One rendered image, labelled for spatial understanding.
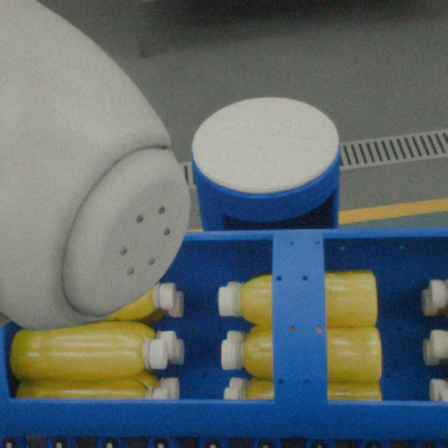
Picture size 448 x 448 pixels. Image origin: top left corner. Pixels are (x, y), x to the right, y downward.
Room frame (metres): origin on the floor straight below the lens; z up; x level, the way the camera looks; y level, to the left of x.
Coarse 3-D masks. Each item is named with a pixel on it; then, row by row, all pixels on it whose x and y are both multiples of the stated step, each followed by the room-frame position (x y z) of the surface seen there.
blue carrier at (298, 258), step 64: (192, 256) 0.79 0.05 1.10; (256, 256) 0.78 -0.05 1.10; (320, 256) 0.64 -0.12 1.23; (384, 256) 0.75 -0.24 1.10; (192, 320) 0.75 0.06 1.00; (320, 320) 0.56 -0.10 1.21; (384, 320) 0.71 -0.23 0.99; (0, 384) 0.57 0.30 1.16; (192, 384) 0.66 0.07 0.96; (320, 384) 0.50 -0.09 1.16; (384, 384) 0.62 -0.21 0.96
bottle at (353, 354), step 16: (256, 336) 0.60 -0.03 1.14; (272, 336) 0.59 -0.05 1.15; (336, 336) 0.58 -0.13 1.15; (352, 336) 0.57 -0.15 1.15; (368, 336) 0.57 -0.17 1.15; (240, 352) 0.59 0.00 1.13; (256, 352) 0.58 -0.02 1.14; (272, 352) 0.57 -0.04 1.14; (336, 352) 0.56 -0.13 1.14; (352, 352) 0.55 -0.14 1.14; (368, 352) 0.55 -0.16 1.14; (240, 368) 0.58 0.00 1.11; (256, 368) 0.56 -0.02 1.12; (272, 368) 0.56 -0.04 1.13; (336, 368) 0.54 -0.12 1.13; (352, 368) 0.54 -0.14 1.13; (368, 368) 0.54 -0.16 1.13
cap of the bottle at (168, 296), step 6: (168, 282) 0.73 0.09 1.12; (162, 288) 0.72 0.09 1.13; (168, 288) 0.71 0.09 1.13; (174, 288) 0.72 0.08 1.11; (162, 294) 0.71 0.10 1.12; (168, 294) 0.71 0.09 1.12; (174, 294) 0.72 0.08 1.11; (162, 300) 0.70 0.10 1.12; (168, 300) 0.70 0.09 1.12; (174, 300) 0.71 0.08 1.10; (162, 306) 0.70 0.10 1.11; (168, 306) 0.70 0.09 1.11; (174, 306) 0.70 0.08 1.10
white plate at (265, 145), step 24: (216, 120) 1.21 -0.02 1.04; (240, 120) 1.20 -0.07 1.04; (264, 120) 1.19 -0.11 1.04; (288, 120) 1.18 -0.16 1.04; (312, 120) 1.17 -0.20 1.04; (216, 144) 1.13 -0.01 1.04; (240, 144) 1.12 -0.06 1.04; (264, 144) 1.12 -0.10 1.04; (288, 144) 1.11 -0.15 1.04; (312, 144) 1.10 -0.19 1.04; (336, 144) 1.09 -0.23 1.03; (216, 168) 1.06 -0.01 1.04; (240, 168) 1.06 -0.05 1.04; (264, 168) 1.05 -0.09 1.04; (288, 168) 1.04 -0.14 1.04; (312, 168) 1.03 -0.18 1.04; (264, 192) 0.99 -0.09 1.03
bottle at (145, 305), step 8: (152, 288) 0.72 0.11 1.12; (160, 288) 0.72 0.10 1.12; (144, 296) 0.70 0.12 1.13; (152, 296) 0.71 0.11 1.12; (136, 304) 0.70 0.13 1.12; (144, 304) 0.70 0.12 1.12; (152, 304) 0.70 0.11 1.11; (160, 304) 0.70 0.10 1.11; (120, 312) 0.69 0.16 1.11; (128, 312) 0.69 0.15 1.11; (136, 312) 0.69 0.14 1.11; (144, 312) 0.69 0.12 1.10; (104, 320) 0.70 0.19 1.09; (112, 320) 0.70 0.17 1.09; (120, 320) 0.70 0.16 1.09; (128, 320) 0.69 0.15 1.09
